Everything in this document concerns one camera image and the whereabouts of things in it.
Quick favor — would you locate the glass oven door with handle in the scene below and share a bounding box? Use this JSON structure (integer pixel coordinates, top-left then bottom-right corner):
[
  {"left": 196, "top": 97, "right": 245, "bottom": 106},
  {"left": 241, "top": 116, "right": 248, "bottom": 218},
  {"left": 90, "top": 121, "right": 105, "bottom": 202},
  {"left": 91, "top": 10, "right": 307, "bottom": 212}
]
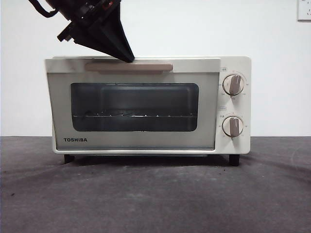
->
[{"left": 45, "top": 57, "right": 222, "bottom": 151}]

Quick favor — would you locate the white Toshiba toaster oven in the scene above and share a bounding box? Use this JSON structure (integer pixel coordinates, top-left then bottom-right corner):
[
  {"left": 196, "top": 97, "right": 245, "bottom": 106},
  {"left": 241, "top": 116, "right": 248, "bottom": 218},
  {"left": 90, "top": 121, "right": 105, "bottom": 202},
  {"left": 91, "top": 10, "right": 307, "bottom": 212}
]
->
[{"left": 44, "top": 55, "right": 252, "bottom": 167}]

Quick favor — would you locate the temperature knob with beige grip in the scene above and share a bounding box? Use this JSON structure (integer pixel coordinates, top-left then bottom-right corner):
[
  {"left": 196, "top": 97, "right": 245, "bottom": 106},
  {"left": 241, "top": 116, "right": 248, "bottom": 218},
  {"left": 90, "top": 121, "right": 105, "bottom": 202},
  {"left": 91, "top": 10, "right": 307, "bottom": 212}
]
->
[{"left": 223, "top": 74, "right": 245, "bottom": 96}]

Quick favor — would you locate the timer knob with beige grip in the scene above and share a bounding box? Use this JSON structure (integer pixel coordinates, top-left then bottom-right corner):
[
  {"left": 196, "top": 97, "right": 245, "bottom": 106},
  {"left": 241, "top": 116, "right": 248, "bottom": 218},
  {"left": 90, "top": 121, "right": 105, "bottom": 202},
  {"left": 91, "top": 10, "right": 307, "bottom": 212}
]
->
[{"left": 222, "top": 116, "right": 244, "bottom": 137}]

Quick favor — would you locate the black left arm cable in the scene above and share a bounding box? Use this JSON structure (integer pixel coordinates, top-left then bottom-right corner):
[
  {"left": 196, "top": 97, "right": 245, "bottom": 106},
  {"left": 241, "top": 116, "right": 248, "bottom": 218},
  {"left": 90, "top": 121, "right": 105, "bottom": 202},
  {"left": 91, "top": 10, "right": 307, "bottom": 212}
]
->
[{"left": 28, "top": 0, "right": 57, "bottom": 12}]

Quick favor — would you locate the wire oven rack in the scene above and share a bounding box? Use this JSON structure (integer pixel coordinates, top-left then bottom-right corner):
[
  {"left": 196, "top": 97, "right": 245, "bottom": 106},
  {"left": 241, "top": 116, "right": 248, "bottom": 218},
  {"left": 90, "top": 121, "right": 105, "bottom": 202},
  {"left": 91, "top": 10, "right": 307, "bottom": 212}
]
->
[{"left": 72, "top": 110, "right": 195, "bottom": 118}]

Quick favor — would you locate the white wall power outlet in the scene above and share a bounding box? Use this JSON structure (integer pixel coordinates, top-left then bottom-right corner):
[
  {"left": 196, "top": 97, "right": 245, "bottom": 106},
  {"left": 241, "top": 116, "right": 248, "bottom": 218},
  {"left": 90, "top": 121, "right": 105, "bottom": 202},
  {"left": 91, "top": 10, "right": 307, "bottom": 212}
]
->
[{"left": 297, "top": 0, "right": 311, "bottom": 22}]

